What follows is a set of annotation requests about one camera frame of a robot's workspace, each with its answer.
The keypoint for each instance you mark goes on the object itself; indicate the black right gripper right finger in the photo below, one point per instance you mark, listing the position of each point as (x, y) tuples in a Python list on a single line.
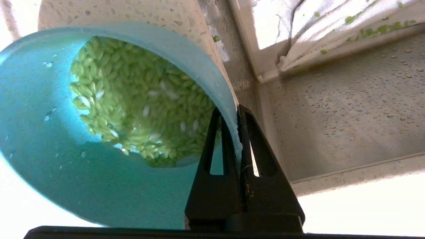
[(272, 202)]

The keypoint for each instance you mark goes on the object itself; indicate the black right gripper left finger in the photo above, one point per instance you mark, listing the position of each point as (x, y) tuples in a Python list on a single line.
[(212, 199)]

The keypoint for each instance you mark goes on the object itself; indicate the chopped green vegetables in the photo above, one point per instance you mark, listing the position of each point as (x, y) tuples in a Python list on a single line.
[(139, 99)]

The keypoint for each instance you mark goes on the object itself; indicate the teal bowl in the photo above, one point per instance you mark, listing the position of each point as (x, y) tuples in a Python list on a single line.
[(49, 149)]

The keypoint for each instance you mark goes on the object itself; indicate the dark metal sink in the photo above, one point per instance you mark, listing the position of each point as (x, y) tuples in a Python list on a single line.
[(332, 116)]

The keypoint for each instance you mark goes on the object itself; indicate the white cloth with green specks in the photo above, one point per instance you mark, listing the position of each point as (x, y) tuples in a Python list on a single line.
[(315, 26)]

